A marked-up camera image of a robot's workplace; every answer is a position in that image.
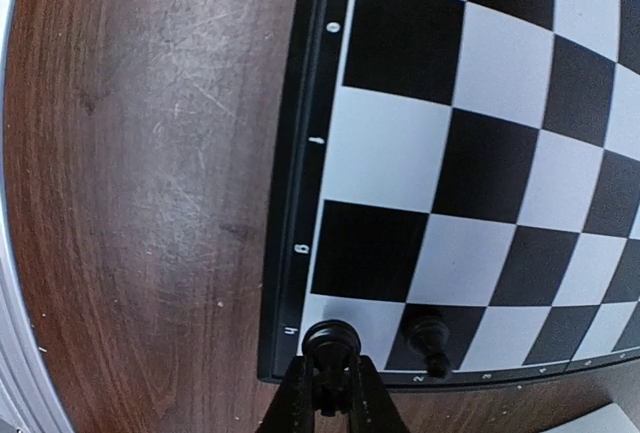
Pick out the black chess knight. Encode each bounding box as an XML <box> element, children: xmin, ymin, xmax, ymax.
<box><xmin>401</xmin><ymin>306</ymin><xmax>452</xmax><ymax>382</ymax></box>

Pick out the white plastic tray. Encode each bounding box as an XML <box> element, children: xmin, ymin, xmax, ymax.
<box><xmin>543</xmin><ymin>403</ymin><xmax>639</xmax><ymax>433</ymax></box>

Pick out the black white chessboard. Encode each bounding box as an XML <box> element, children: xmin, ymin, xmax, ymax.
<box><xmin>257</xmin><ymin>0</ymin><xmax>639</xmax><ymax>389</ymax></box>

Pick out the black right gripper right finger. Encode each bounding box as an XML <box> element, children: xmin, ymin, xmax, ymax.
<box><xmin>348</xmin><ymin>355</ymin><xmax>408</xmax><ymax>433</ymax></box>

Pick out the front aluminium rail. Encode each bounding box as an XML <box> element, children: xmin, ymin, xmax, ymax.
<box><xmin>1</xmin><ymin>0</ymin><xmax>74</xmax><ymax>432</ymax></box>

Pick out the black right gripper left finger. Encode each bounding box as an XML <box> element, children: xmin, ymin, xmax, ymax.
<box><xmin>259</xmin><ymin>355</ymin><xmax>315</xmax><ymax>433</ymax></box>

